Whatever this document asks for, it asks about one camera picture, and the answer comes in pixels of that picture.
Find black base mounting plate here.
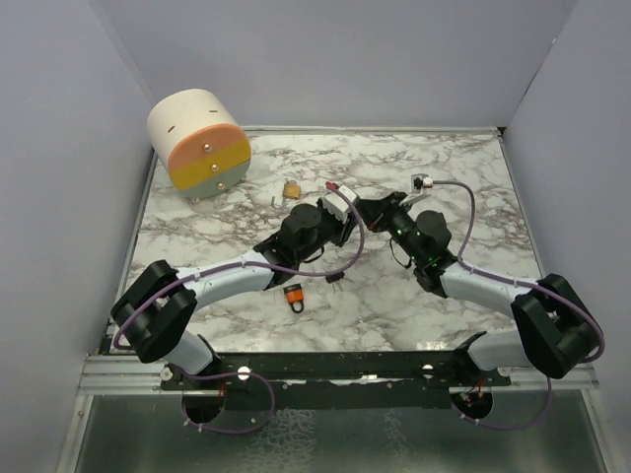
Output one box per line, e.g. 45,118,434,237
161,349,510,411

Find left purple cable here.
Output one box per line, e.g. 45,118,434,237
112,199,367,435

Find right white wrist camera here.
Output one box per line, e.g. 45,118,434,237
400,173,434,207

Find round pastel drawer box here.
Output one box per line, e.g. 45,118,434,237
147,89,251,199

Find orange black padlock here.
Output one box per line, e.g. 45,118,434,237
283,284,305,314

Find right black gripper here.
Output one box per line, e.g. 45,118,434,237
352,193,424,265

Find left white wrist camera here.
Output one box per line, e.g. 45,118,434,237
321,181,359,224

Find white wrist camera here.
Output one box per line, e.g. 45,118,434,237
400,173,434,207
321,181,359,224

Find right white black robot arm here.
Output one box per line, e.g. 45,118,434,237
357,192,602,385

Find large brass padlock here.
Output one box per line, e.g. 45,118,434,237
270,180,302,209

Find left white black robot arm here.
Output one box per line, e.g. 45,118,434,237
110,200,363,389

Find black head key bunch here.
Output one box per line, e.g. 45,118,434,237
324,272,346,293

